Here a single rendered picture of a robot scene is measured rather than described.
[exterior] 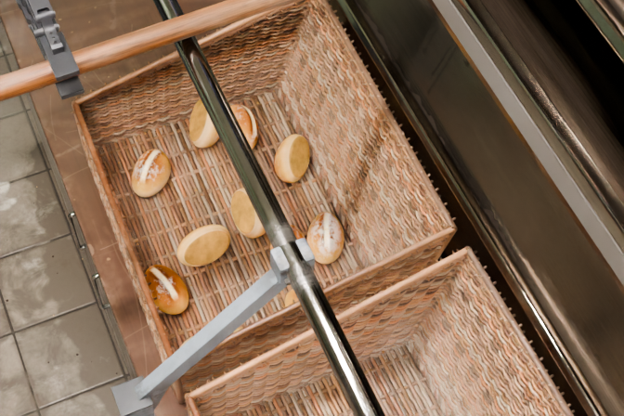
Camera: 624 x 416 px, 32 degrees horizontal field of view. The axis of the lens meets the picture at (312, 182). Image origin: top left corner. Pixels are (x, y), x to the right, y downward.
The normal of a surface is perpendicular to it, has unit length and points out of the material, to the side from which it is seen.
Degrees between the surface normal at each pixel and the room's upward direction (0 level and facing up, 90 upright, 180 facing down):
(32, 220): 0
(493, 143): 70
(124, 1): 0
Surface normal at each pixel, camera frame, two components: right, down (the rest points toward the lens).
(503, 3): 0.20, -0.59
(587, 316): -0.84, 0.12
